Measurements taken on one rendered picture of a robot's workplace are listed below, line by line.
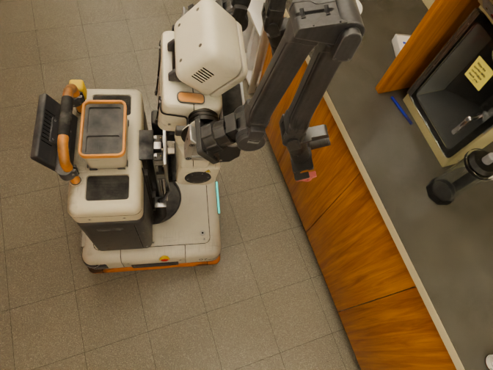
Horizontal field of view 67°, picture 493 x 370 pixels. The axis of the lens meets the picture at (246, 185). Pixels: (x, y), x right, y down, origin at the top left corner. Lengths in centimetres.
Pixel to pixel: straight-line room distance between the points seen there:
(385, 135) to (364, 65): 34
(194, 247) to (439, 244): 107
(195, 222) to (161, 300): 47
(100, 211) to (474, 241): 130
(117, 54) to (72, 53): 30
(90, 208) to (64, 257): 87
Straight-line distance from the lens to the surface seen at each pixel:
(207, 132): 101
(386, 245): 151
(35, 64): 294
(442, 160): 158
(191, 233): 188
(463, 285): 145
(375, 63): 176
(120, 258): 190
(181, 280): 211
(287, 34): 78
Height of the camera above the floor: 208
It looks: 64 degrees down
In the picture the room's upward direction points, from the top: 18 degrees clockwise
